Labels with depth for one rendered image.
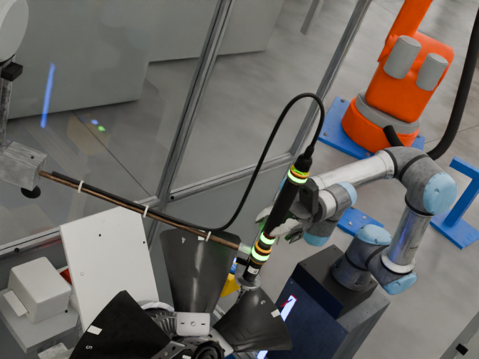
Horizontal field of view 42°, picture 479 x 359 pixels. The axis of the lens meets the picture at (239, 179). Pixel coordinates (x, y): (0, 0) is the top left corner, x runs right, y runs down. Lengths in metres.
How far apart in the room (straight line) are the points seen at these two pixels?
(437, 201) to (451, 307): 2.60
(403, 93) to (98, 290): 3.98
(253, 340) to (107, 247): 0.50
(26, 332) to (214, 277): 0.69
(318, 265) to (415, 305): 1.98
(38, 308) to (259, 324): 0.69
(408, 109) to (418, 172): 3.52
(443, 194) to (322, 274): 0.63
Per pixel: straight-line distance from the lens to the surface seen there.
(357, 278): 2.33
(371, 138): 5.50
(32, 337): 2.11
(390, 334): 3.98
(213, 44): 2.11
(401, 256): 2.12
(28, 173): 1.57
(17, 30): 1.47
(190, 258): 1.70
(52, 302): 2.09
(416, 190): 1.92
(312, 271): 2.33
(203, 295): 1.71
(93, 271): 1.78
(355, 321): 2.36
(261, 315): 1.92
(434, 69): 5.27
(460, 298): 4.60
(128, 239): 1.84
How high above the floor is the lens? 2.53
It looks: 34 degrees down
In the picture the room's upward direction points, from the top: 22 degrees clockwise
